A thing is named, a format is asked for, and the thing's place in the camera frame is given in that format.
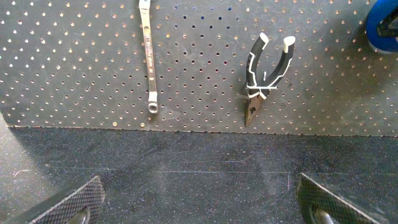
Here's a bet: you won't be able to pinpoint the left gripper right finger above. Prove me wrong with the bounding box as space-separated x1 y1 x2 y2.
295 172 390 224

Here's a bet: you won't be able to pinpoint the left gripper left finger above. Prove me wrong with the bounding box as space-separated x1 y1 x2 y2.
2 175 106 224

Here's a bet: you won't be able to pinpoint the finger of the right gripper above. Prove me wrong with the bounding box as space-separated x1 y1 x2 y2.
377 11 398 39

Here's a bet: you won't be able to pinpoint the roll of blue tape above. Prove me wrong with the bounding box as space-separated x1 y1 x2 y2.
366 0 398 54

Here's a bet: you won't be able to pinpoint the black and white pliers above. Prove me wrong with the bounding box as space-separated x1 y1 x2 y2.
244 32 297 128

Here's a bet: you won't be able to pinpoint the black pegboard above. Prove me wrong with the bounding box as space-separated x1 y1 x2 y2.
0 0 398 138

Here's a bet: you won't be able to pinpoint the metal hook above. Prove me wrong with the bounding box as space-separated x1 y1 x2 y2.
246 70 279 91

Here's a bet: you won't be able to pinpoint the wrench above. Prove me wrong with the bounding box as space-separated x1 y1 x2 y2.
138 0 160 114

